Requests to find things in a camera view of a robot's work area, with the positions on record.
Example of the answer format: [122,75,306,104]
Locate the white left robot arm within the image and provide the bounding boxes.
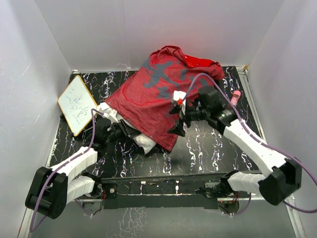
[25,119,141,219]

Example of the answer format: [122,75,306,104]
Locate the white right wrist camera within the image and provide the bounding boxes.
[171,91,186,114]

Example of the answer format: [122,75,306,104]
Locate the aluminium frame rail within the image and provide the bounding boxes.
[236,67,306,238]

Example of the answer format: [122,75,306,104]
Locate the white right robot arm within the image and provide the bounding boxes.
[168,86,302,205]

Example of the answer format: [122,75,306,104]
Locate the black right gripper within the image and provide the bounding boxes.
[166,102,209,136]

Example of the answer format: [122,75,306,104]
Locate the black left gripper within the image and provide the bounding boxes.
[105,119,141,145]

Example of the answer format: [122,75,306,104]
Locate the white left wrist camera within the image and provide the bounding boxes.
[101,108,118,123]

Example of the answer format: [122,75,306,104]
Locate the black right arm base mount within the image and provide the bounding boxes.
[195,182,249,200]

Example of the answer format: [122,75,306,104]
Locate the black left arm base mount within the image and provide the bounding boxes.
[101,182,118,201]

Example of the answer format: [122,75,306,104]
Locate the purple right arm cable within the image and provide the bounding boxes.
[184,73,317,215]

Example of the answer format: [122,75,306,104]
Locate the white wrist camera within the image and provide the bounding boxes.
[101,108,118,123]
[171,91,186,114]

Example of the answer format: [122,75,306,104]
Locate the pink marker pen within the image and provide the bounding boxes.
[230,90,241,107]

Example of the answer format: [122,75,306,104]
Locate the white pillow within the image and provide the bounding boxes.
[96,102,156,154]

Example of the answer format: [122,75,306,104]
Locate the red patterned pillowcase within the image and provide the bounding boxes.
[105,46,225,151]

